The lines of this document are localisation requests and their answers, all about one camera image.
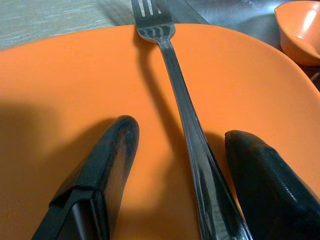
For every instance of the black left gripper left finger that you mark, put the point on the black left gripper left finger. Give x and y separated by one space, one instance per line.
95 190

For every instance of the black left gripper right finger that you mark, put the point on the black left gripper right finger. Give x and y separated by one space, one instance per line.
275 200

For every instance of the orange plate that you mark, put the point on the orange plate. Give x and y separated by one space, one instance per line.
75 75

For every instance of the silver fork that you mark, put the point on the silver fork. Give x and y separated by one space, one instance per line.
180 87

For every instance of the orange bowl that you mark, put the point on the orange bowl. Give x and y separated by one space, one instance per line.
297 30

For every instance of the beige woven mat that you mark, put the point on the beige woven mat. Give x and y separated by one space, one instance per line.
50 20

